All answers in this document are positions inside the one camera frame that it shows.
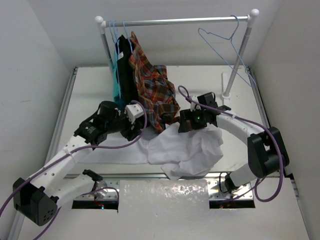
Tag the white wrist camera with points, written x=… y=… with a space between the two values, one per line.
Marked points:
x=133 y=112
x=194 y=103

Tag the blue hanger with black garment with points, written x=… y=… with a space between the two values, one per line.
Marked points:
x=116 y=34

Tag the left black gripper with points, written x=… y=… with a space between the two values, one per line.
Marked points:
x=132 y=132

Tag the white shirt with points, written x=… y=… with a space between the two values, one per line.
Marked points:
x=192 y=153

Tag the clothes rack metal white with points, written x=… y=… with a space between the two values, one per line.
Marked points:
x=103 y=25

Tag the blue hanger with teal garment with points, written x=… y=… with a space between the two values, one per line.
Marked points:
x=111 y=33

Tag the teal garment on hanger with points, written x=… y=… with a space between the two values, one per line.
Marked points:
x=116 y=86

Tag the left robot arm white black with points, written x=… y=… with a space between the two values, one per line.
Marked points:
x=41 y=195

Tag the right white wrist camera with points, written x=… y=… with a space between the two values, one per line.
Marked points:
x=194 y=103

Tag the metal mounting rail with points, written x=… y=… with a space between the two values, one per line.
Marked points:
x=109 y=189

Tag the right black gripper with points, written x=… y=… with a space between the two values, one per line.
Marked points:
x=186 y=114

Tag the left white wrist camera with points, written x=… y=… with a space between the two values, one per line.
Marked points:
x=133 y=112

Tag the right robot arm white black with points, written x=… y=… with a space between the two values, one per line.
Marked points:
x=266 y=151

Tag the empty blue wire hanger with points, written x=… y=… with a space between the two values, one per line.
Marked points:
x=231 y=54

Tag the plaid shirt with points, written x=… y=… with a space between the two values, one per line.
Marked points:
x=155 y=92

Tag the black garment on hanger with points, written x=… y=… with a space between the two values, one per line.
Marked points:
x=126 y=80

